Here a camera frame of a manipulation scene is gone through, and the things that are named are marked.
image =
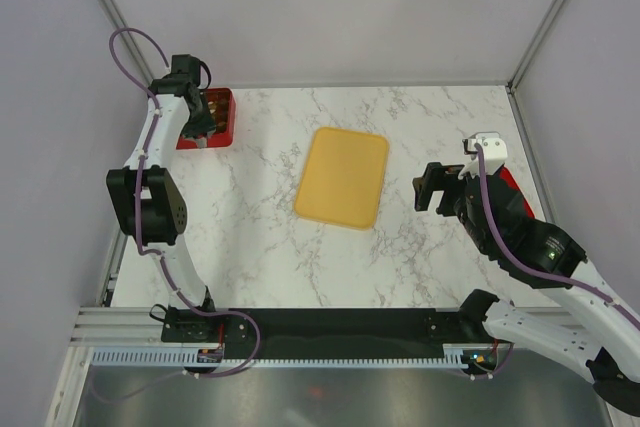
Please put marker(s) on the right aluminium frame post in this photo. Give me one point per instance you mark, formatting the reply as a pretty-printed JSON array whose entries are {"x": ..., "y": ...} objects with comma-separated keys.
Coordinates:
[{"x": 542, "y": 31}]

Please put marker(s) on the red box lid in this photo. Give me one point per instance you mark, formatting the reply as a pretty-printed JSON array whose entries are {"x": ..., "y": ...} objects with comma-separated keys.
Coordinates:
[{"x": 508, "y": 178}]

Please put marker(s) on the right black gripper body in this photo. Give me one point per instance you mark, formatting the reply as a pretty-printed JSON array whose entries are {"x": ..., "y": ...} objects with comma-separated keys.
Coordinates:
[{"x": 447, "y": 179}]

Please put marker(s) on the red compartment box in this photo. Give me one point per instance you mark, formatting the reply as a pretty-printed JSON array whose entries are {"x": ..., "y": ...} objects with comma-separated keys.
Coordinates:
[{"x": 217, "y": 124}]

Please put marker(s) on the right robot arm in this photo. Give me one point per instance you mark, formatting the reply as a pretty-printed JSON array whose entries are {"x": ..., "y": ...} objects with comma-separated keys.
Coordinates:
[{"x": 499, "y": 220}]

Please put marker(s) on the aluminium frame post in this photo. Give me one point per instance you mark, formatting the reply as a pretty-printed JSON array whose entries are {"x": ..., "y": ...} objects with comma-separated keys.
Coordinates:
[
  {"x": 130, "y": 44},
  {"x": 542, "y": 31}
]

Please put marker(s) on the left aluminium frame post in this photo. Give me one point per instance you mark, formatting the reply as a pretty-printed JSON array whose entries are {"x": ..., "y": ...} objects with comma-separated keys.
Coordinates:
[{"x": 130, "y": 44}]

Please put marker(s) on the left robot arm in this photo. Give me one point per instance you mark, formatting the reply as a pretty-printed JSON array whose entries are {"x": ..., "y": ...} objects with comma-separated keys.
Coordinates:
[{"x": 147, "y": 202}]

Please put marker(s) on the yellow plastic tray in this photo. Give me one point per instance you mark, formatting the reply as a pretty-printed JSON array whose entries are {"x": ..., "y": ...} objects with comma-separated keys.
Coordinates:
[{"x": 343, "y": 177}]

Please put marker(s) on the grey slotted cable duct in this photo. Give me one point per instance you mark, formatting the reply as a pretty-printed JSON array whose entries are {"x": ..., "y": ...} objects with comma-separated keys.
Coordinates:
[{"x": 192, "y": 357}]

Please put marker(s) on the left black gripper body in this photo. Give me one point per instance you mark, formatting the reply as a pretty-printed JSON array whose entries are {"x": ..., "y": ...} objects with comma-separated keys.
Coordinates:
[{"x": 199, "y": 123}]

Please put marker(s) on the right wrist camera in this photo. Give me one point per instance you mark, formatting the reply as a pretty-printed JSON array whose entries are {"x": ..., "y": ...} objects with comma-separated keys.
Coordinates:
[{"x": 485, "y": 149}]

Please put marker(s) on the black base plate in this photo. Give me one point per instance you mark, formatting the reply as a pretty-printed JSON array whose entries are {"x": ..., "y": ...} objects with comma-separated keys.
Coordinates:
[{"x": 326, "y": 333}]

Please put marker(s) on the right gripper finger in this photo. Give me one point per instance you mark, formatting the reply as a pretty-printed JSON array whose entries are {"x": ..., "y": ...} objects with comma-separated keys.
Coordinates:
[
  {"x": 424, "y": 188},
  {"x": 447, "y": 205}
]

